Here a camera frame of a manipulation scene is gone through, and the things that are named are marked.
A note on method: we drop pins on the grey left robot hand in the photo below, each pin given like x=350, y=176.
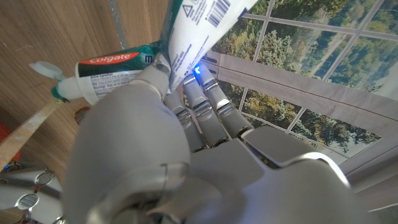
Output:
x=140, y=149

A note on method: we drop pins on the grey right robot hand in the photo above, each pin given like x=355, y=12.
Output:
x=31, y=202

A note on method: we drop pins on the wooden toothbrush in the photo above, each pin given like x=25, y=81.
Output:
x=25, y=130

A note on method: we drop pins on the white green toothpaste tube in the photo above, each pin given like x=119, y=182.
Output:
x=109, y=62

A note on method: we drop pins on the red bowl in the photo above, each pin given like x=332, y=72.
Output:
x=3, y=132

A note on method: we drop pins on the printed window backdrop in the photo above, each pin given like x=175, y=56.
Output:
x=311, y=62

